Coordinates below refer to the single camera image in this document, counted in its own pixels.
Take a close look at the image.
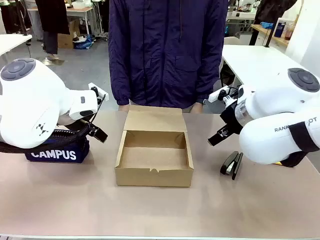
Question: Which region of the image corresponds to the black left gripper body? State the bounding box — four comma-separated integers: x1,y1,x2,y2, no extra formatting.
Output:
79,119,99,137

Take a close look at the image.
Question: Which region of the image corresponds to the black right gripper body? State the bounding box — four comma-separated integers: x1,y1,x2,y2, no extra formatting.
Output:
219,99,245,135

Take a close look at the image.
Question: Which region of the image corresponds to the brown cardboard box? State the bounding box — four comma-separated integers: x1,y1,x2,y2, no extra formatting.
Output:
114,104,195,188

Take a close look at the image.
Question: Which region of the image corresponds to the person's left hand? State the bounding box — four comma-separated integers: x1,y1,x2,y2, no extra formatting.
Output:
191,101,204,114

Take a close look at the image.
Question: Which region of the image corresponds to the navy zip pouch white print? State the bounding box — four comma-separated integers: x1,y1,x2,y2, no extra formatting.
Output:
24,138,90,165

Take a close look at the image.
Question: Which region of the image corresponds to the black stapler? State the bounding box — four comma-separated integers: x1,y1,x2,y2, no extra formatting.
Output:
219,150,244,181

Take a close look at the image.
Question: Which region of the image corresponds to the large white table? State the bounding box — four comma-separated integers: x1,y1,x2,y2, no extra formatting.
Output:
221,44,303,88

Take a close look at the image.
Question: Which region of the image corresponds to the white chair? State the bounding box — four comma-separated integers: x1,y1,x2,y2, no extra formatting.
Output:
223,36,241,46

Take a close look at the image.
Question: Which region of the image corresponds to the blue plastic bag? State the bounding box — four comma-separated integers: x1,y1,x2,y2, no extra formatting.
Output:
73,34,95,50

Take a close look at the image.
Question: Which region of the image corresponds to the brown carton with print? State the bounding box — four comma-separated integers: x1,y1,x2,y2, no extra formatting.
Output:
57,33,76,50

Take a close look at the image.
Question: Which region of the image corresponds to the wood top black leg table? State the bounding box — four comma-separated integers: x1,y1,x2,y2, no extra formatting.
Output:
249,23,291,48

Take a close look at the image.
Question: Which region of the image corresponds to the person in navy jacket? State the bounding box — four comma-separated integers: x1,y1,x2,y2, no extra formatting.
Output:
108,0,229,110

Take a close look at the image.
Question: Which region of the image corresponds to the dark blue bottle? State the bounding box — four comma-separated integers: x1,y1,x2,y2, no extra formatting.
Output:
274,21,287,38

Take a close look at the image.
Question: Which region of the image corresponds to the amber jar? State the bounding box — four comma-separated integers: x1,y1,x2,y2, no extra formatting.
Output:
284,22,295,41

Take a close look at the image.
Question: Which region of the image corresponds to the person in black coat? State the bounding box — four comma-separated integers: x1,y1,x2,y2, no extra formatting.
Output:
34,0,71,61

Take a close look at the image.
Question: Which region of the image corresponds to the small white table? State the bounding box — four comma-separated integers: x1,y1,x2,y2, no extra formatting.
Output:
0,33,33,57

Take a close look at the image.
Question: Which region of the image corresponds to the person in dark clothes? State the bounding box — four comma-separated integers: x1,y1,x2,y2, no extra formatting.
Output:
253,0,298,25

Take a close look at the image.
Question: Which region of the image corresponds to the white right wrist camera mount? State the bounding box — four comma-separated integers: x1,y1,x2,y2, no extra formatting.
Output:
207,86,241,104

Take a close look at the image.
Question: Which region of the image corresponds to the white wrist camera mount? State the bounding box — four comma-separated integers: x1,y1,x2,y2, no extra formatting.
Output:
87,83,110,102
207,86,241,104

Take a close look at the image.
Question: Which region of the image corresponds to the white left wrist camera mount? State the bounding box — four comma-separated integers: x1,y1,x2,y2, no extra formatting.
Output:
87,83,110,102

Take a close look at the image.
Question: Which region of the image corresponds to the black right arm cable sleeve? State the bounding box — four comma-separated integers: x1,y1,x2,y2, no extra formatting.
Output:
287,122,320,168

